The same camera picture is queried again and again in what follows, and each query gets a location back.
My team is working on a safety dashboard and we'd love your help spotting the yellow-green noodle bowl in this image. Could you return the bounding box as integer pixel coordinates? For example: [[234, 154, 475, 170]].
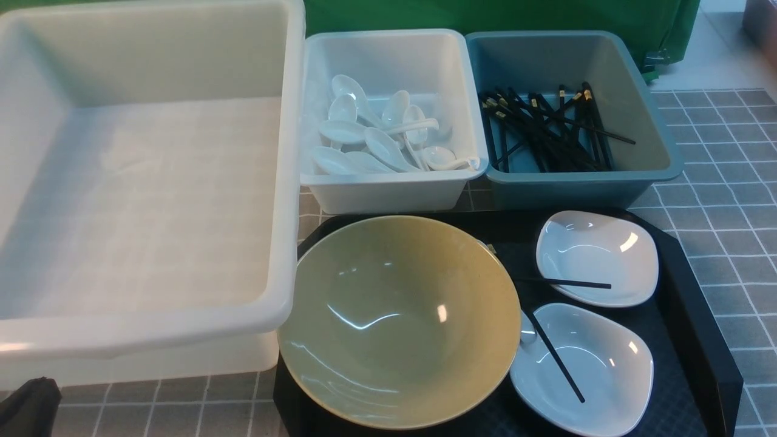
[[277, 215, 521, 430]]

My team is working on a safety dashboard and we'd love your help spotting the white ceramic soup spoon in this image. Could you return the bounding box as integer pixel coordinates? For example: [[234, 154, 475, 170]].
[[521, 311, 538, 345]]

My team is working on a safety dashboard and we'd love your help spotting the black chopstick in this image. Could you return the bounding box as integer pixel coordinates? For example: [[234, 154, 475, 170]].
[[506, 87, 636, 144], [480, 102, 498, 169], [582, 82, 614, 171], [514, 277, 612, 290], [494, 110, 510, 172]]

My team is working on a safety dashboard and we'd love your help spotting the white square dish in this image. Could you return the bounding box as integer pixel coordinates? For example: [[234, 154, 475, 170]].
[[535, 210, 659, 309], [509, 302, 653, 436]]

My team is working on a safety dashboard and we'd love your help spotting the black chopstick gold-tipped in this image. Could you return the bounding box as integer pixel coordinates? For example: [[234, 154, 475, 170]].
[[513, 277, 586, 403]]

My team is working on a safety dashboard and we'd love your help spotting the black chopstick in bin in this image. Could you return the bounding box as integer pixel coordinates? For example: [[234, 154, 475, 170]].
[[480, 102, 498, 169], [582, 82, 614, 171], [506, 87, 636, 144], [494, 110, 510, 172]]

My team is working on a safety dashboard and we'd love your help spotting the small white plastic bin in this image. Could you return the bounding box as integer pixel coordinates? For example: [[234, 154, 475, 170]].
[[299, 29, 489, 215]]

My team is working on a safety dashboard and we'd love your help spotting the blue-grey plastic bin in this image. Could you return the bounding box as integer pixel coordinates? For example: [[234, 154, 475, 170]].
[[466, 31, 684, 209]]

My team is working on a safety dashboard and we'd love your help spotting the large translucent white tub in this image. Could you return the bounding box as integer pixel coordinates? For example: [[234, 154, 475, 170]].
[[1, 1, 305, 391]]

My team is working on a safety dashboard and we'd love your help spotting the metal clamp on backdrop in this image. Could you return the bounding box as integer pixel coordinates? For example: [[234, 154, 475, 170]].
[[643, 50, 672, 69]]

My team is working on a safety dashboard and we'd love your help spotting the green cloth backdrop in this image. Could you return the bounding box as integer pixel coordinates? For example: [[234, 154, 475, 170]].
[[305, 1, 699, 83]]

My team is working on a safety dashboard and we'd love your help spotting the grey checked tablecloth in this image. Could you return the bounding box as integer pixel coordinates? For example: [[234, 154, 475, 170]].
[[52, 89, 776, 436]]

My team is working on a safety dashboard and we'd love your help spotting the black plastic serving tray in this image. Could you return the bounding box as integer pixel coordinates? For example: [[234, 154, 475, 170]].
[[274, 208, 744, 436]]

